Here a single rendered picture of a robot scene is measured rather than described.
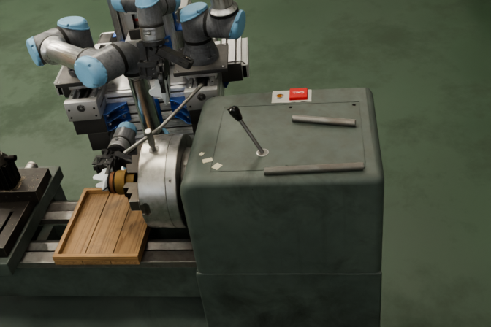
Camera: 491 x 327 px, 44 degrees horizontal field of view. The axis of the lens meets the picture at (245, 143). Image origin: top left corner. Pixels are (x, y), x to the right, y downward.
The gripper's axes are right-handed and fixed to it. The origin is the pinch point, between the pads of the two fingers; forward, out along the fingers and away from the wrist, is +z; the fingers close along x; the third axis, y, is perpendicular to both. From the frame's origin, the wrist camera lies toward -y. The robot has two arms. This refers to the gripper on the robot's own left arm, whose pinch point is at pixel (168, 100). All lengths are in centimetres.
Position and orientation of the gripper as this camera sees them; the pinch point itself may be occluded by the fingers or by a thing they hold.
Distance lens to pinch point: 199.1
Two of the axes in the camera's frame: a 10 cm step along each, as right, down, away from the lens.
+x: -1.2, 3.8, -9.2
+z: 0.8, 9.2, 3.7
